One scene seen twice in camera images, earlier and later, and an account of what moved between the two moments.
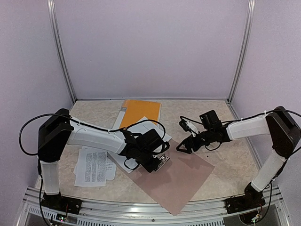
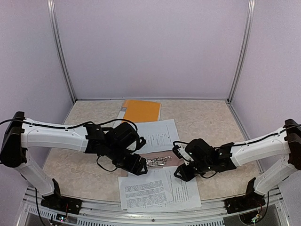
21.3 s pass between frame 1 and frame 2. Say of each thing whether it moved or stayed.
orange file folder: stayed
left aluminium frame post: stayed
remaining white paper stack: moved
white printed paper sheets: moved
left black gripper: moved
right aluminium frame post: stayed
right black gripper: moved
